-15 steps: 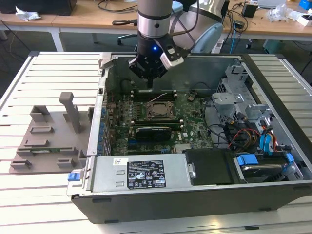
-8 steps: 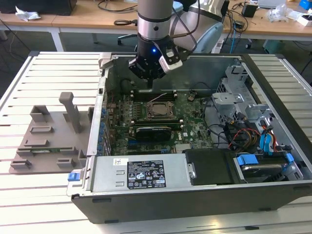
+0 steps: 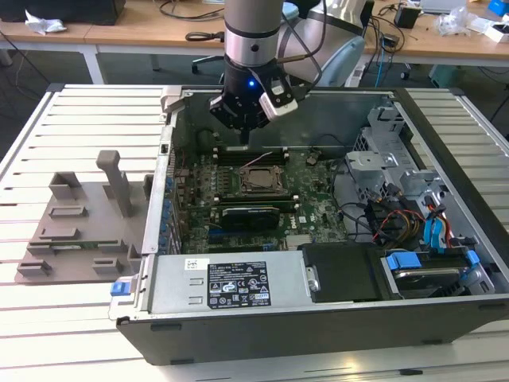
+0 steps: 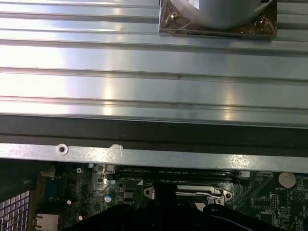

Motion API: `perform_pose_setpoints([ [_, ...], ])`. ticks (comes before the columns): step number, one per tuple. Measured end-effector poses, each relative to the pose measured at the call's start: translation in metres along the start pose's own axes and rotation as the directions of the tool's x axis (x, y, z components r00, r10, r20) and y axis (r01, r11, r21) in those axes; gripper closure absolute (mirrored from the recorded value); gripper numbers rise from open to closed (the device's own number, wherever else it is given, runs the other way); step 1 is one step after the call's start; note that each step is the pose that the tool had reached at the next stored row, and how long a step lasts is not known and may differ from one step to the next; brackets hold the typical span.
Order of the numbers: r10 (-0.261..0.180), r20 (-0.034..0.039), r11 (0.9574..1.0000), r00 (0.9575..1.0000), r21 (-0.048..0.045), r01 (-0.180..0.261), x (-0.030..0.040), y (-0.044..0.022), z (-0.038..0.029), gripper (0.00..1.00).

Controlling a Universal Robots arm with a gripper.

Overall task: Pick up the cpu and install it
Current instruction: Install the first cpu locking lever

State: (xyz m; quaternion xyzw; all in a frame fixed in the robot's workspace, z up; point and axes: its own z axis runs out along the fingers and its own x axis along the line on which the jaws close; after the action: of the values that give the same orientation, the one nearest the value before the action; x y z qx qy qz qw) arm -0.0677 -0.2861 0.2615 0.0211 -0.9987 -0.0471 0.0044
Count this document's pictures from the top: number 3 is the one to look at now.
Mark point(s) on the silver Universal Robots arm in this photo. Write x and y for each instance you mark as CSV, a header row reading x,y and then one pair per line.
x,y
250,24

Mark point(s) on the CPU socket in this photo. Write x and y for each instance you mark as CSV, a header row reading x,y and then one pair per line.
x,y
241,192

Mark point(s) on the office chair base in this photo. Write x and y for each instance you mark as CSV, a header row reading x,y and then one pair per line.
x,y
207,61

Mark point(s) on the black RAM slot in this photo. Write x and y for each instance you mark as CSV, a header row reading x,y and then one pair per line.
x,y
226,158
226,162
226,150
226,154

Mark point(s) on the round coin battery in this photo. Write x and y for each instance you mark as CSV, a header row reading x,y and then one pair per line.
x,y
312,160

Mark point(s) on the white power strip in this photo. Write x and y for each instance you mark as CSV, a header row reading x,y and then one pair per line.
x,y
354,73

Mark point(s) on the black graphics card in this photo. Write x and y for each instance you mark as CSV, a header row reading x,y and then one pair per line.
x,y
248,217

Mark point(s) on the green motherboard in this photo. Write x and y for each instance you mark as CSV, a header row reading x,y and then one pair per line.
x,y
318,199

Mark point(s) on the blue expansion slot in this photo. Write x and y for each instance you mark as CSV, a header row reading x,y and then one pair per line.
x,y
214,230

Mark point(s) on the black upright box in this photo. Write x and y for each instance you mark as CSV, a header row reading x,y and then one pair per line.
x,y
369,12

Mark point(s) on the grey metal drive cage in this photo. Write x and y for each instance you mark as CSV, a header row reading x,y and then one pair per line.
x,y
371,161

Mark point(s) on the silver finned heatsink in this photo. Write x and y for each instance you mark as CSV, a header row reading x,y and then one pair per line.
x,y
299,242

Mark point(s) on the small black power adapter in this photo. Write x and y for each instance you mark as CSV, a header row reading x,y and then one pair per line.
x,y
406,18

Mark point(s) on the black computer box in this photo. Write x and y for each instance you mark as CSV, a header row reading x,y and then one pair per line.
x,y
59,10

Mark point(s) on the grey brown parts rack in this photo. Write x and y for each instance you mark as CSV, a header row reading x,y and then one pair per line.
x,y
99,227

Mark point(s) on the black power supply label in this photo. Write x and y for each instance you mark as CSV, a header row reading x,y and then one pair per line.
x,y
238,284

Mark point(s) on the long wooden desk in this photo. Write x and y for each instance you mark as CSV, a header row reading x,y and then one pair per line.
x,y
437,49

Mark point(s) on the crumpled white paper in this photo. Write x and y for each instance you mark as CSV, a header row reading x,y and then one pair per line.
x,y
43,22

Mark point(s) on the teal plastic bin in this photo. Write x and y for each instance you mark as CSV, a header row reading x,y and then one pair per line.
x,y
443,75

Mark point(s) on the grey power supply unit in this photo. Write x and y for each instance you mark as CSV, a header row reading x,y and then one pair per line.
x,y
175,282

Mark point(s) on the black plastic shroud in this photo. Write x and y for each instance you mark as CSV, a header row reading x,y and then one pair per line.
x,y
342,274

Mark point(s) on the grey flat device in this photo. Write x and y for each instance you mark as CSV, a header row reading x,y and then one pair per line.
x,y
441,5

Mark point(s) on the clear plastic bag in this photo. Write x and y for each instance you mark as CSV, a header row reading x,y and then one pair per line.
x,y
453,22

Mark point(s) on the green RAM stick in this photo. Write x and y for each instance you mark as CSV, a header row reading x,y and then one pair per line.
x,y
71,248

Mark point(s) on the blue case latch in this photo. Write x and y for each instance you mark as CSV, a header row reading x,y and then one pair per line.
x,y
120,288

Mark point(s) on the open black PC case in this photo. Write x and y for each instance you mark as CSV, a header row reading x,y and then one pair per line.
x,y
278,338

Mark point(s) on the white cardboard box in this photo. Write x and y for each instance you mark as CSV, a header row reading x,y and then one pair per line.
x,y
493,32

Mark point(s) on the small blue box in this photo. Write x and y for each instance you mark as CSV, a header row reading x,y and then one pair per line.
x,y
499,7

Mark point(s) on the hard disk in blue carrier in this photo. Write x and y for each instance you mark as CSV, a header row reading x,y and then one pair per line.
x,y
427,280

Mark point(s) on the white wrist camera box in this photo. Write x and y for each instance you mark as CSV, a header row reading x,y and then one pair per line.
x,y
278,109

